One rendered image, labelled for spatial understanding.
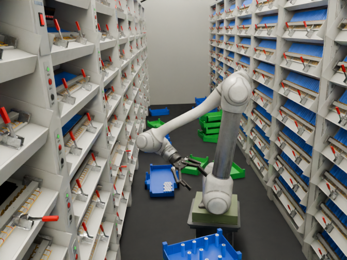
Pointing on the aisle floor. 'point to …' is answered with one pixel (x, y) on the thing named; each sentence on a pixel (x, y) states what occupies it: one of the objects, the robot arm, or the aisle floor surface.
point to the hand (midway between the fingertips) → (197, 181)
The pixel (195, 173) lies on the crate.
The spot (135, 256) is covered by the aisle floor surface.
